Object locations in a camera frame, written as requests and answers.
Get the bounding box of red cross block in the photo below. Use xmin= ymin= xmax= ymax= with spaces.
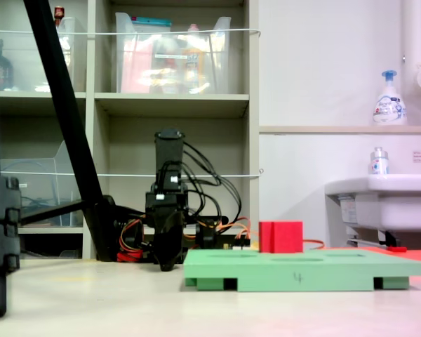
xmin=258 ymin=220 xmax=305 ymax=254

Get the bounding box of green shape hole board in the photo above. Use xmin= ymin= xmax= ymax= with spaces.
xmin=182 ymin=248 xmax=421 ymax=293

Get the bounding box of circuit board with connectors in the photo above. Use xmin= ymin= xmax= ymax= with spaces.
xmin=221 ymin=239 xmax=261 ymax=252

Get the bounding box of beige shelf unit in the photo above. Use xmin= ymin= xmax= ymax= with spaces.
xmin=0 ymin=0 xmax=260 ymax=260

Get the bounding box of thin black tripod strut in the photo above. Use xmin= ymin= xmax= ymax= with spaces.
xmin=19 ymin=199 xmax=105 ymax=226

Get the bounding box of slanted clear storage bin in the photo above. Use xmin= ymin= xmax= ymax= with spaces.
xmin=0 ymin=140 xmax=86 ymax=228

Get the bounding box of large clear storage bin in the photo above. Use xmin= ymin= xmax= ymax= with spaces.
xmin=114 ymin=12 xmax=232 ymax=95

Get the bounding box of thick black tripod leg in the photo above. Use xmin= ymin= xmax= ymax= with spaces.
xmin=22 ymin=0 xmax=119 ymax=263

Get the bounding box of orange bottle in bin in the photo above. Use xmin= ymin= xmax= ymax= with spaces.
xmin=182 ymin=23 xmax=207 ymax=91

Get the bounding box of notched black tripod leg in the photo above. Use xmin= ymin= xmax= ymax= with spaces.
xmin=0 ymin=0 xmax=22 ymax=319

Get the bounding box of teal topped package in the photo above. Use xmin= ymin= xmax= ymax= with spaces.
xmin=131 ymin=15 xmax=173 ymax=33

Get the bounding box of dark glass bottle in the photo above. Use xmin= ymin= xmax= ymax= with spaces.
xmin=0 ymin=38 xmax=15 ymax=91

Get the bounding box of small clear sanitizer bottle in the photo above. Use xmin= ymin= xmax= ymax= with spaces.
xmin=368 ymin=146 xmax=390 ymax=176

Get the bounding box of bottle with red cap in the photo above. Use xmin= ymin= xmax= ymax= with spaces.
xmin=53 ymin=5 xmax=66 ymax=28

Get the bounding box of white sink basin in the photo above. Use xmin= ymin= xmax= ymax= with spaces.
xmin=324 ymin=173 xmax=421 ymax=246

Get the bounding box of white blue soap pump bottle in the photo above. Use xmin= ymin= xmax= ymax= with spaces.
xmin=372 ymin=70 xmax=408 ymax=126

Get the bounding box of red base mount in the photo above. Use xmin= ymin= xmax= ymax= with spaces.
xmin=116 ymin=247 xmax=144 ymax=263

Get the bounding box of white shelf cord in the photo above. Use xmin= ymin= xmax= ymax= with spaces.
xmin=0 ymin=168 xmax=265 ymax=179
xmin=0 ymin=28 xmax=262 ymax=37

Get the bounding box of long black wire bundle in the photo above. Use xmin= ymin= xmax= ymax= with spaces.
xmin=180 ymin=140 xmax=243 ymax=227

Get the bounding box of thin orange wire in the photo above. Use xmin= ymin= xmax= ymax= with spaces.
xmin=215 ymin=216 xmax=326 ymax=251

